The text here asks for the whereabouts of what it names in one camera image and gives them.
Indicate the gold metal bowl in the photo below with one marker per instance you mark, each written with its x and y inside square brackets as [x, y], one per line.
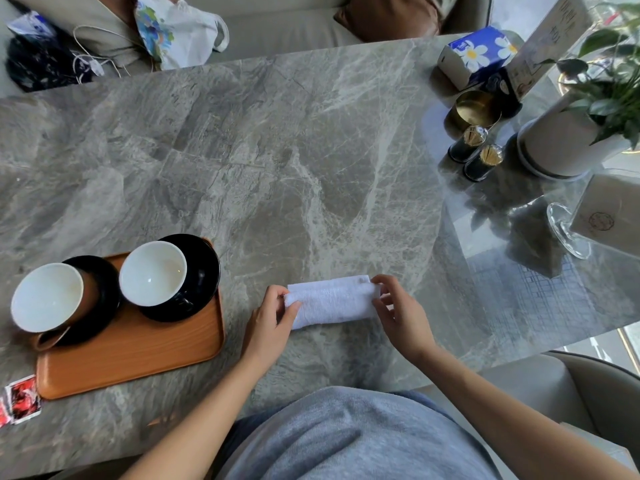
[475, 110]

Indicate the white plant pot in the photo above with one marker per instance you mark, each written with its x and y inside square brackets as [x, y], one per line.
[560, 144]

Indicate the person's right middle finger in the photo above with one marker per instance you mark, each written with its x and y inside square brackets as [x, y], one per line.
[386, 298]

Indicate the black bag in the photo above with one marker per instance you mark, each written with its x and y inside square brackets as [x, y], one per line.
[37, 64]

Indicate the person's left thumb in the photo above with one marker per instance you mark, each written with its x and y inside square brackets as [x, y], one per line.
[293, 313]

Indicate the beige sofa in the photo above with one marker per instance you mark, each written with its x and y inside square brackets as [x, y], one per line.
[280, 29]

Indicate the green leafy plant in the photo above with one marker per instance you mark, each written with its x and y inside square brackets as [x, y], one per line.
[612, 94]

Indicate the clear glass card stand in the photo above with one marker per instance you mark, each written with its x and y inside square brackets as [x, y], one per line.
[562, 229]

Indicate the orange wooden tray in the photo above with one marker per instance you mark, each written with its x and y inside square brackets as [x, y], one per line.
[135, 352]

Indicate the person's right forearm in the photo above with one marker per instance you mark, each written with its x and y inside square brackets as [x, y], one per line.
[505, 419]

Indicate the red and white packet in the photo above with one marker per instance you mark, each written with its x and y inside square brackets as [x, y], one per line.
[22, 399]

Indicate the beige chair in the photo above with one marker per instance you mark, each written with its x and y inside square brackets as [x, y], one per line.
[585, 389]

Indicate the person's right hand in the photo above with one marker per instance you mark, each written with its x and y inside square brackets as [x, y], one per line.
[407, 322]

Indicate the black cup white inside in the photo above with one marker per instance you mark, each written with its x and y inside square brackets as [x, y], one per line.
[152, 273]

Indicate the person's left hand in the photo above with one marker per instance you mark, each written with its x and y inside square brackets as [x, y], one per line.
[265, 334]

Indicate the person's right thumb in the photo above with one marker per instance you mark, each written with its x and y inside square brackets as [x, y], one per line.
[381, 312]

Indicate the person's left forearm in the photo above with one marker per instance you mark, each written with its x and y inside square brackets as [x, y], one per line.
[200, 424]

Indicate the grey sweater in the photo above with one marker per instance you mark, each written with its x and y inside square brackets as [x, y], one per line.
[350, 439]

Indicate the blue flowered tissue box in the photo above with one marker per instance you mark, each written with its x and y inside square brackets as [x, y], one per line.
[475, 54]

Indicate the black toothpick holder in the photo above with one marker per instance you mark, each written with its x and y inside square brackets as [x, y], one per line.
[481, 164]
[466, 144]

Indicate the menu card on black stand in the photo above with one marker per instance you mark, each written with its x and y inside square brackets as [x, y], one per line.
[545, 49]

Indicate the white towel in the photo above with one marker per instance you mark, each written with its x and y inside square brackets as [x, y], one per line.
[332, 300]

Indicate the white floral tote bag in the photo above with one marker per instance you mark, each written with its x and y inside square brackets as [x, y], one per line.
[185, 34]

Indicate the brown cup white inside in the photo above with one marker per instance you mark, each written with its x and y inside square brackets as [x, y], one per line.
[47, 297]

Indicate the blue and white packet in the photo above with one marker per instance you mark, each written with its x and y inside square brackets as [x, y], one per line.
[31, 24]

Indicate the brown cushion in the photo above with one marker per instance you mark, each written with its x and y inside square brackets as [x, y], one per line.
[387, 14]

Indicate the beige garment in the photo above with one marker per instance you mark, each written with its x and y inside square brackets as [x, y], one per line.
[100, 19]

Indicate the black saucer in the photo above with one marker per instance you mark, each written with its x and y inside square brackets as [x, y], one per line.
[106, 289]
[202, 274]

